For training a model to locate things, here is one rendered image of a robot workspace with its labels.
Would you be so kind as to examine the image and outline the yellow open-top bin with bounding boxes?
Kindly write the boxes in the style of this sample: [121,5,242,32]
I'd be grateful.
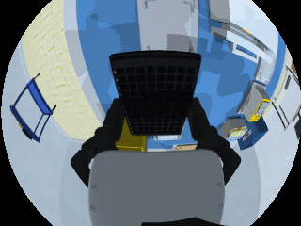
[115,119,145,152]

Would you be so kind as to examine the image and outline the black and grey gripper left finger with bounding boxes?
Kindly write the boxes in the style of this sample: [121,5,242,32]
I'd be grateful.
[71,98,125,188]

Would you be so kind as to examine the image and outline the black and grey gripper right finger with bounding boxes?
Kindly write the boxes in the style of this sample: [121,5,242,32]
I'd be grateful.
[187,97,241,185]

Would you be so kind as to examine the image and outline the blue bench mat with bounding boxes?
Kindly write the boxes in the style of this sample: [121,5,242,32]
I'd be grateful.
[76,0,286,149]

